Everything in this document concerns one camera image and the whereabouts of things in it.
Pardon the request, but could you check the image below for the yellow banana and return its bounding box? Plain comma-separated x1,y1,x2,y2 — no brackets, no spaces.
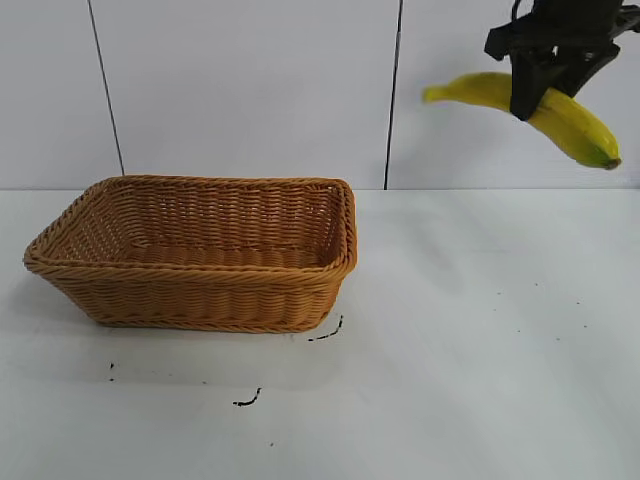
422,72,623,171

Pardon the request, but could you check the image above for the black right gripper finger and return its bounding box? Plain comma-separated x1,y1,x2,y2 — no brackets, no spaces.
557,43,622,97
509,52,564,122

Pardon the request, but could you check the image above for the tan woven wicker basket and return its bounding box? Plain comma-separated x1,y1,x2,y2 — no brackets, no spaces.
22,174,359,335

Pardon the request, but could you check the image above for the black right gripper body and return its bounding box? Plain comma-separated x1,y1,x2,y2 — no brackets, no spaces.
483,0,640,62

